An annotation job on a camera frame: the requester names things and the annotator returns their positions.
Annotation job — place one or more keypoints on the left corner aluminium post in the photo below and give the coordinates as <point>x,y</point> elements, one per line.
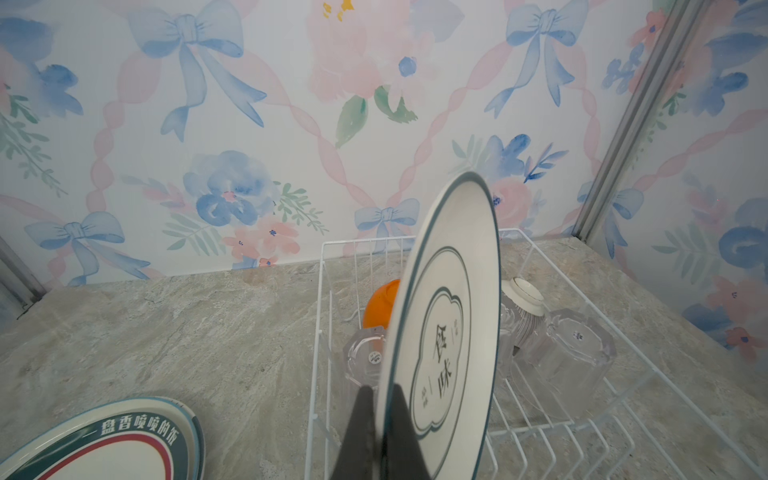
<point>20,289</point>

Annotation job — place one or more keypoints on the orange bowl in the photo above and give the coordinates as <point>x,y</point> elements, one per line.
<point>379,308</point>

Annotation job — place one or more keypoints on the clear glass cup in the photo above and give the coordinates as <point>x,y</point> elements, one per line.
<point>363,357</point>
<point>559,368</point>

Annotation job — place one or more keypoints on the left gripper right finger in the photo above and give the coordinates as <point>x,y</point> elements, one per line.
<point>402,457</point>

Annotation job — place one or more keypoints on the corner aluminium post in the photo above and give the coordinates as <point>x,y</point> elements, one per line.
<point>20,289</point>
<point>684,20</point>

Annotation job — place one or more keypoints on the right corner aluminium post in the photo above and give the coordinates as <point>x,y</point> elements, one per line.
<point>684,20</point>

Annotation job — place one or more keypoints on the white wire dish rack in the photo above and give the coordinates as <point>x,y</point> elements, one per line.
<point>672,406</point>

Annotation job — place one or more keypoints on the striped ceramic bowl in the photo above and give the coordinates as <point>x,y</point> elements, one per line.
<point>522,309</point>

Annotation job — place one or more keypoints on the white deep plate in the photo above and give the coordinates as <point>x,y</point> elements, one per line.
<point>138,438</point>

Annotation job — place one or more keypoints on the clear glass cup back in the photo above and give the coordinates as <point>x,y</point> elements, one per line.
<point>559,368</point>

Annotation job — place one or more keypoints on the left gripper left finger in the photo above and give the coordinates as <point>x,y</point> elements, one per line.
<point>355,458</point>

